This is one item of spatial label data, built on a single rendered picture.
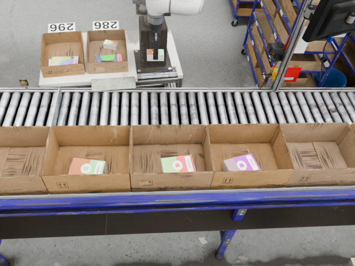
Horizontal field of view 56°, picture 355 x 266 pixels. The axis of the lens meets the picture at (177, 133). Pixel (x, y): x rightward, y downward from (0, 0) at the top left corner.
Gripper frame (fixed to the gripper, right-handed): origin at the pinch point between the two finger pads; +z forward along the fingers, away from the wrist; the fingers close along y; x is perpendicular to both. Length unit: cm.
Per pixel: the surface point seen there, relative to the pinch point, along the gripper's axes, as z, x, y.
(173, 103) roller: 37.4, -12.2, -6.6
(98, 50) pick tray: 36, 41, 49
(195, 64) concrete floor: 112, -49, 125
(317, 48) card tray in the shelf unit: 36, -133, 52
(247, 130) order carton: 12, -48, -51
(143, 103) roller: 37.4, 7.4, -5.8
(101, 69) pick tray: 33, 37, 24
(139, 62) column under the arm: 36, 10, 35
